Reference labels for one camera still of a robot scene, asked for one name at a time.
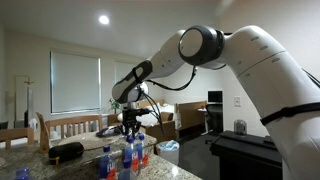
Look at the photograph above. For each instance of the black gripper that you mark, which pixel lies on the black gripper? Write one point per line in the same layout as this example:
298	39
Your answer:
131	120

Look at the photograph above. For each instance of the Fiji water bottle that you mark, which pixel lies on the Fiji water bottle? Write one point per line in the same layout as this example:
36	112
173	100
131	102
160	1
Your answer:
131	155
144	156
106	166
126	173

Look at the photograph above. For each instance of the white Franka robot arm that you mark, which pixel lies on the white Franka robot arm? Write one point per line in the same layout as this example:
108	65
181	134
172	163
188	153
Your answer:
266	66

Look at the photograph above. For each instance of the white square pillow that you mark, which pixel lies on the white square pillow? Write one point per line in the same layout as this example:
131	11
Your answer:
150	118

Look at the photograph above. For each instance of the black soft pouch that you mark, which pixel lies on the black soft pouch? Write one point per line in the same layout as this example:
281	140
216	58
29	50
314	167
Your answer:
108	131

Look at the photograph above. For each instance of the green potted plant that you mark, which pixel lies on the green potted plant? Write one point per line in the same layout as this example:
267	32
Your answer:
115	107

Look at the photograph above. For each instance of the crumpled blue white plastic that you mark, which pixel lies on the crumpled blue white plastic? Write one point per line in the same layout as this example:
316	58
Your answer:
169	145

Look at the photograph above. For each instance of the white trash bin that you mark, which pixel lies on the white trash bin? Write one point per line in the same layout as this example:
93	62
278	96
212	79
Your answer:
166	156

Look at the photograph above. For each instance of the narrow white window blind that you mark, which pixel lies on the narrow white window blind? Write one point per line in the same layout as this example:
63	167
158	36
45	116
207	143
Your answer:
120	70

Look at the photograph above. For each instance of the black oval zip case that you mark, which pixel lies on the black oval zip case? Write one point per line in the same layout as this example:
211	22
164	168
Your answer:
65	151

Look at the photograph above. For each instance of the white desk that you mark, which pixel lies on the white desk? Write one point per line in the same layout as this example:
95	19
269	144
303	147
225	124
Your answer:
201	110

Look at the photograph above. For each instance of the wide white window blind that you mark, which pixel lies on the wide white window blind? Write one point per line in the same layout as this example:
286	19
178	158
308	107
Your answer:
75	82

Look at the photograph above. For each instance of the black office chair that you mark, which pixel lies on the black office chair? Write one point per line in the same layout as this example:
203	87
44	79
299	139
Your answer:
213	116

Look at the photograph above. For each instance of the dark computer monitor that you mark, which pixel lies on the dark computer monitor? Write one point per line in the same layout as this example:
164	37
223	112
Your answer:
215	96

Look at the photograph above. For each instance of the grey cylindrical jar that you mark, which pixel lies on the grey cylindrical jar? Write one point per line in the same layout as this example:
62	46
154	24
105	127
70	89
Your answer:
240	127

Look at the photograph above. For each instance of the round recessed ceiling light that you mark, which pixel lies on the round recessed ceiling light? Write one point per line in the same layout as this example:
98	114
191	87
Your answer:
104	20

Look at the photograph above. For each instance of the large black storage box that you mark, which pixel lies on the large black storage box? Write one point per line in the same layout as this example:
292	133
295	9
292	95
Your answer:
246	156

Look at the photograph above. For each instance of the blue capped water bottle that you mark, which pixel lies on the blue capped water bottle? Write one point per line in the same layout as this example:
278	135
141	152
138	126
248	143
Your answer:
22	174

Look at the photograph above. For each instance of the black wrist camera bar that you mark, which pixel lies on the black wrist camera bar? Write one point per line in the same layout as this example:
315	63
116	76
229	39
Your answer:
133	112

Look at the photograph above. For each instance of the wooden bed frame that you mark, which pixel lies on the wooden bed frame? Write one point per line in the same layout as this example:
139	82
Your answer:
193	115

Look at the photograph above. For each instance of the white wall switch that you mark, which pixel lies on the white wall switch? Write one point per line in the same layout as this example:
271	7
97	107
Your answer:
237	101

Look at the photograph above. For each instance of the cross-shaped wall fixture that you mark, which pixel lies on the cross-shaped wall fixture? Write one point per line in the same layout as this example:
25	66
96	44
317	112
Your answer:
29	82

